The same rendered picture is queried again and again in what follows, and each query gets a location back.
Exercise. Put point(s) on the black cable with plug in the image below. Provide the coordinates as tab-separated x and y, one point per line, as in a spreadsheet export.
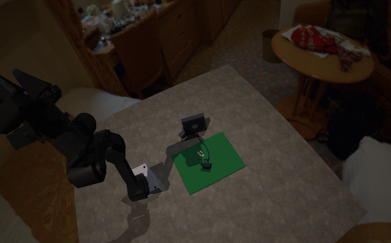
206	166

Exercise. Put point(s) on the black square computer fan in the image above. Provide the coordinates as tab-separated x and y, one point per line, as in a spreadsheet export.
193	124

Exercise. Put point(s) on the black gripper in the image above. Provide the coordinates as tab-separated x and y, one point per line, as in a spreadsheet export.
37	108

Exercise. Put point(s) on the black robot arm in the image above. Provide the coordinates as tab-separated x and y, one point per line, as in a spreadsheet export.
86	152

